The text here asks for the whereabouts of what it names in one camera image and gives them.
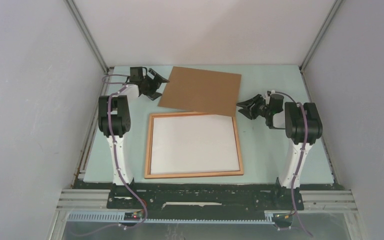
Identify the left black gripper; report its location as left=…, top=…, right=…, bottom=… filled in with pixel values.
left=140, top=69, right=169, bottom=101

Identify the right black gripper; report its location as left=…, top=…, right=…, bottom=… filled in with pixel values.
left=236, top=93, right=271, bottom=120

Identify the brown cardboard backing board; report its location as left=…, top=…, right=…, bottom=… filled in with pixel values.
left=158, top=66, right=242, bottom=117

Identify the wooden picture frame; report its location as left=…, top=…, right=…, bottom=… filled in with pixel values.
left=144, top=111, right=245, bottom=180

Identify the sunset photo print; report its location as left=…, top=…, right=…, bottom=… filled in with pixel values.
left=149, top=114, right=241, bottom=175

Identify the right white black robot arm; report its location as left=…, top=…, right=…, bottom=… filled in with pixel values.
left=236, top=90, right=323, bottom=209

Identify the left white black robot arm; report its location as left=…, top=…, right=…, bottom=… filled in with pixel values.
left=97, top=66, right=170, bottom=208

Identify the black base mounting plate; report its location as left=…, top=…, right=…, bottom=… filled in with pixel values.
left=106, top=183, right=304, bottom=221

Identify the right aluminium corner post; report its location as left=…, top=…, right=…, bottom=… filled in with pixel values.
left=299, top=0, right=345, bottom=73

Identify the aluminium corner post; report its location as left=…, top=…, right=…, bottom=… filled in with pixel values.
left=64, top=0, right=110, bottom=74
left=299, top=0, right=345, bottom=73

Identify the left aluminium corner post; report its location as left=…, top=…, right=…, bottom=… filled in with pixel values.
left=64, top=0, right=110, bottom=74

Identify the aluminium rail with cable duct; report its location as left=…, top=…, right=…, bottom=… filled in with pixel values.
left=47, top=189, right=368, bottom=240

